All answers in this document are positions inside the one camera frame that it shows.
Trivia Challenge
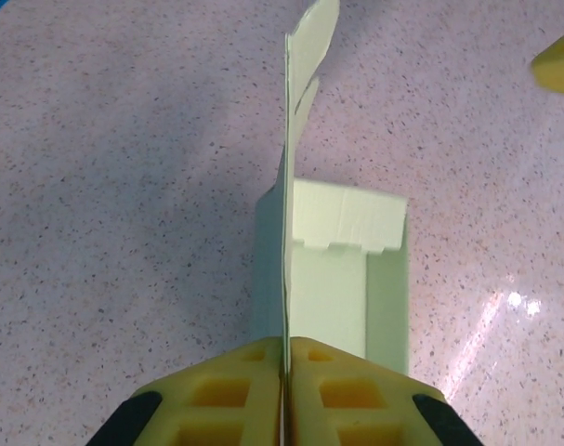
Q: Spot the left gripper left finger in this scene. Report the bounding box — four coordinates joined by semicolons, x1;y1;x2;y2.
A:
85;336;287;446

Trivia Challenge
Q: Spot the light green paper box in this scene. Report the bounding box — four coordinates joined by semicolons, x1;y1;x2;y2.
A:
253;0;411;377

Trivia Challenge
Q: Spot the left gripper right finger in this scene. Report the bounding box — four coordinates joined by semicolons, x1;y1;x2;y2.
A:
285;337;485;446

